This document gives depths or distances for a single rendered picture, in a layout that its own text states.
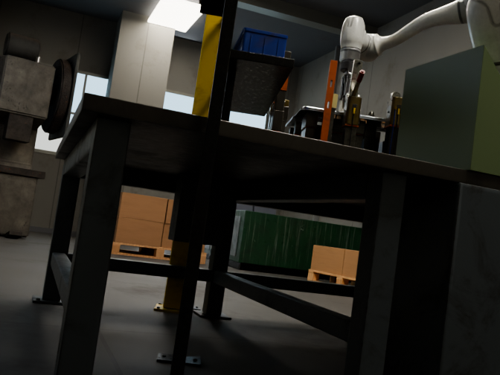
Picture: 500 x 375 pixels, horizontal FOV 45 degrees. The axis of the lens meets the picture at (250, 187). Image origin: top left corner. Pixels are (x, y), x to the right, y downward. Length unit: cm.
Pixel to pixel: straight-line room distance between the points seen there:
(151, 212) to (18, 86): 218
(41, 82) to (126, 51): 208
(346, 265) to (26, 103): 413
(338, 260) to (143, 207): 223
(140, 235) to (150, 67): 337
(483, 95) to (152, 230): 540
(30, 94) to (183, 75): 331
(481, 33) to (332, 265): 474
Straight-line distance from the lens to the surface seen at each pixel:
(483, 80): 186
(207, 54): 315
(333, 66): 259
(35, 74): 768
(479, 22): 198
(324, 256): 658
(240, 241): 695
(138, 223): 682
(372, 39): 289
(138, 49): 943
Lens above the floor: 44
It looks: 4 degrees up
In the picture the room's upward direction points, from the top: 8 degrees clockwise
